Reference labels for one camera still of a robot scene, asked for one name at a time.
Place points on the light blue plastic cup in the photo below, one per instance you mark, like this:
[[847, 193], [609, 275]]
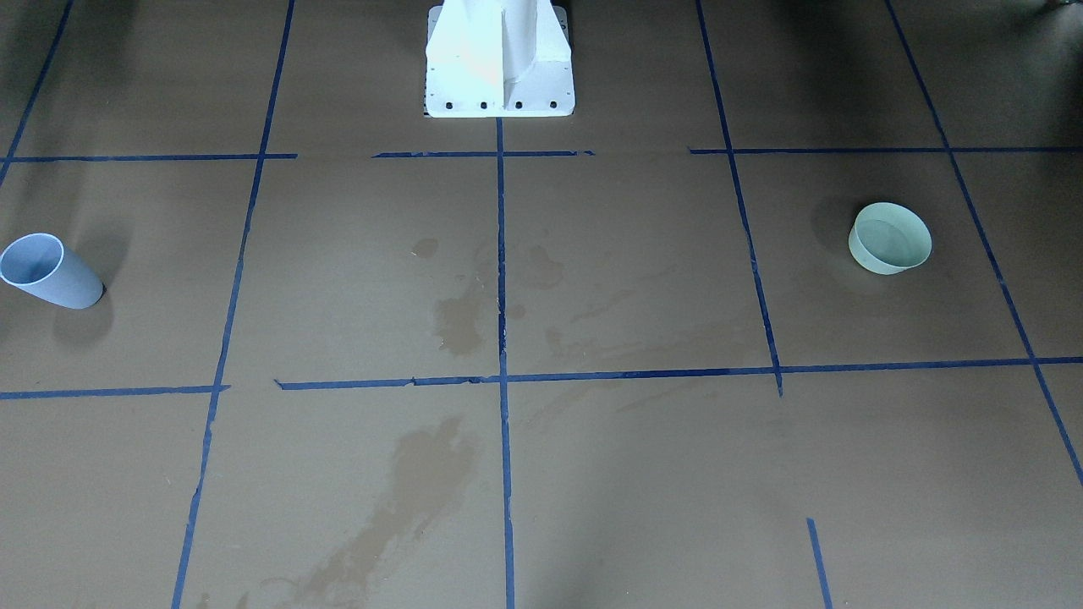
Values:
[[42, 265]]

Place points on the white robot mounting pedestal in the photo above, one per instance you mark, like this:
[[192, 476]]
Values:
[[498, 59]]

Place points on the mint green plastic bowl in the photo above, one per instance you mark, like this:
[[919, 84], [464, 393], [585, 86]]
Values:
[[888, 238]]

